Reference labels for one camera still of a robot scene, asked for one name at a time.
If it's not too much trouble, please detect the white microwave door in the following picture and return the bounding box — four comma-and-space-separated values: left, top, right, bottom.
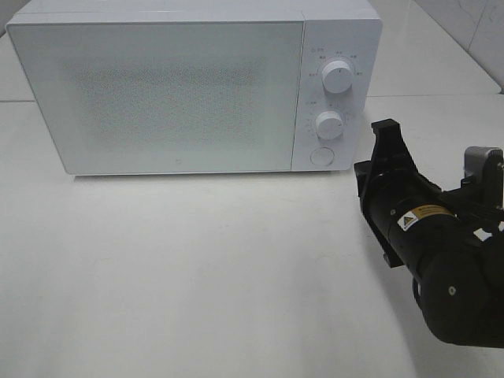
9, 22, 303, 175

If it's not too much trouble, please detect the white microwave oven body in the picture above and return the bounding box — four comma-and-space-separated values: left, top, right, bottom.
6, 1, 383, 175

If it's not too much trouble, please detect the round white door button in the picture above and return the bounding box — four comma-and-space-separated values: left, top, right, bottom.
310, 147, 335, 167

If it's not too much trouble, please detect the white microwave knob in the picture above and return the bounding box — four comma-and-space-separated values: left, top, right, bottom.
321, 57, 354, 94
315, 111, 343, 140

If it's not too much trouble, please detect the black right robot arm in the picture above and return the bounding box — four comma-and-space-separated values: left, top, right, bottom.
354, 119, 503, 348

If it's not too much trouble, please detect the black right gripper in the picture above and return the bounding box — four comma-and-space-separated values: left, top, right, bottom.
355, 118, 503, 268

